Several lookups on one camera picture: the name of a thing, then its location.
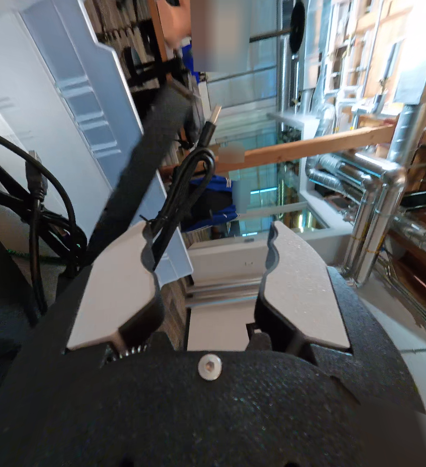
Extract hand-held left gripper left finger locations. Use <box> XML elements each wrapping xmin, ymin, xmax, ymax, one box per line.
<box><xmin>66</xmin><ymin>220</ymin><xmax>164</xmax><ymax>351</ymax></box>

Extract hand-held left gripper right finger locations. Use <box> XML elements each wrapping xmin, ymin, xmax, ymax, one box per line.
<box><xmin>254</xmin><ymin>220</ymin><xmax>352</xmax><ymax>354</ymax></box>

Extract black usb hub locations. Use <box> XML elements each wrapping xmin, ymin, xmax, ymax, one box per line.
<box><xmin>83</xmin><ymin>82</ymin><xmax>195</xmax><ymax>269</ymax></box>

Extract black hub cable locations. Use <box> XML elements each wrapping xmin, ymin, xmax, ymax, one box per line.
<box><xmin>142</xmin><ymin>105</ymin><xmax>223</xmax><ymax>271</ymax></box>

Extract clear plastic bin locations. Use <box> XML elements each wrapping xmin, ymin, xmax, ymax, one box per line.
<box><xmin>0</xmin><ymin>0</ymin><xmax>194</xmax><ymax>289</ymax></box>

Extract silver pipe bundle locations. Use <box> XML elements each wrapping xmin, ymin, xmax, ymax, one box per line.
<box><xmin>306</xmin><ymin>104</ymin><xmax>426</xmax><ymax>289</ymax></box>

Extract wooden workbench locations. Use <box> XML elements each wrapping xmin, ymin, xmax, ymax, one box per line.
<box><xmin>160</xmin><ymin>124</ymin><xmax>397</xmax><ymax>176</ymax></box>

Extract coiled black cables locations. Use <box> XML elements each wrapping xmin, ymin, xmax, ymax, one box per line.
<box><xmin>0</xmin><ymin>124</ymin><xmax>88</xmax><ymax>267</ymax></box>

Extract black cable with plug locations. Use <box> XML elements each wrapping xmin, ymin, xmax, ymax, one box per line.
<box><xmin>25</xmin><ymin>150</ymin><xmax>50</xmax><ymax>316</ymax></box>

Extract silver ventilation duct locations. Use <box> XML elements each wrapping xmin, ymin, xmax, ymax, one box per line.
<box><xmin>276</xmin><ymin>35</ymin><xmax>308</xmax><ymax>134</ymax></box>

